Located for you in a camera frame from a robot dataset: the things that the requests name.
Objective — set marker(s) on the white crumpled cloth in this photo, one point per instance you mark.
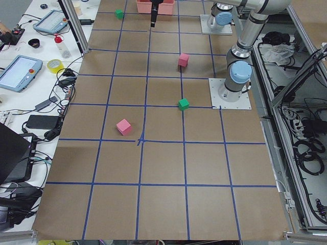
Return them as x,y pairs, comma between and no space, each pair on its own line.
279,54

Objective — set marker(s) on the near teach pendant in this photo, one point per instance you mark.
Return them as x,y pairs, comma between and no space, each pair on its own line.
20,73

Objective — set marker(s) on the far teach pendant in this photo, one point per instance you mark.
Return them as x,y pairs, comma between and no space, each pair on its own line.
54,22

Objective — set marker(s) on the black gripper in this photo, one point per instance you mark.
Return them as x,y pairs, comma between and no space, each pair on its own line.
154,11

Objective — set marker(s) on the green cube near base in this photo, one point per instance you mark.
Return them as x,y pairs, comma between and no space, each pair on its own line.
183,104

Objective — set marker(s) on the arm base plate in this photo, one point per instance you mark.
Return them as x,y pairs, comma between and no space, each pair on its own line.
221,98
209,26

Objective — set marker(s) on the black laptop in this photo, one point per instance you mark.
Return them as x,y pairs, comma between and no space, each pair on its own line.
17,151

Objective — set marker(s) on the teach pendant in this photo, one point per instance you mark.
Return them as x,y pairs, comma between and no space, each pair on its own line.
20,73
54,22

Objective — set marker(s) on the black small bowl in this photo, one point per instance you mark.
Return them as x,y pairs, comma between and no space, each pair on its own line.
34,43

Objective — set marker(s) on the aluminium frame post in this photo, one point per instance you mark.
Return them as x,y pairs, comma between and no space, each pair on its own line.
70,14

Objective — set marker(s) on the pink cube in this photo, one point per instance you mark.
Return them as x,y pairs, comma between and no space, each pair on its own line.
124,127
183,60

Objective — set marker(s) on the yellow tape roll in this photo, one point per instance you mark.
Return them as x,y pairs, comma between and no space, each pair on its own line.
55,66

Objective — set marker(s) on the pink cube far side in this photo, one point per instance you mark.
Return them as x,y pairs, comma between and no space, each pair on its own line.
124,127

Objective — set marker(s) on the black power adapter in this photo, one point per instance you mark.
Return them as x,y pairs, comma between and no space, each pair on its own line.
42,122

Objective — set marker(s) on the green cube near bin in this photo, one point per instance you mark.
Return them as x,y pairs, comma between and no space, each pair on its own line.
119,14

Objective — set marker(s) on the red capped squeeze bottle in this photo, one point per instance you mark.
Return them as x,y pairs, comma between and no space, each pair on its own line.
65,53

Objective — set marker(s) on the pink cube near centre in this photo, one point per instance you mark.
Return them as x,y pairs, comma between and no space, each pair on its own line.
183,60

